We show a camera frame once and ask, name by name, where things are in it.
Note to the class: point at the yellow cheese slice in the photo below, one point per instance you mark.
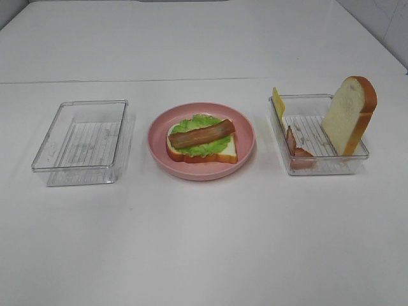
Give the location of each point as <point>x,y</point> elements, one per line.
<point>278,104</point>

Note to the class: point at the clear plastic container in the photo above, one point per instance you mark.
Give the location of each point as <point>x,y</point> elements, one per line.
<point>304,114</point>
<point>86,144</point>

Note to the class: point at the white bread slice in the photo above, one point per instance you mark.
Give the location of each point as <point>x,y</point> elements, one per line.
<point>350,112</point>
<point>211,158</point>

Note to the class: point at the right clear plastic container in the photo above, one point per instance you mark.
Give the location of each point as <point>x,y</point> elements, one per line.
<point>304,114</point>

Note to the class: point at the brown bacon strip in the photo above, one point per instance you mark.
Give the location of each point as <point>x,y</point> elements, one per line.
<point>202,135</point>

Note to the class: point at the pink round plate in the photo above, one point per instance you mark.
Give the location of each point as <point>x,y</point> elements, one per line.
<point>244,141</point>

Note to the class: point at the pink bacon strip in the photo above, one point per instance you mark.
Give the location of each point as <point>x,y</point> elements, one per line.
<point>294,150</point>

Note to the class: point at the left clear plastic container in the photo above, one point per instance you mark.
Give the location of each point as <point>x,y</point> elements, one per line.
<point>86,144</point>

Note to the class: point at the green lettuce leaf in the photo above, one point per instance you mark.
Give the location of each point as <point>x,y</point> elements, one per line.
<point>223,146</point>

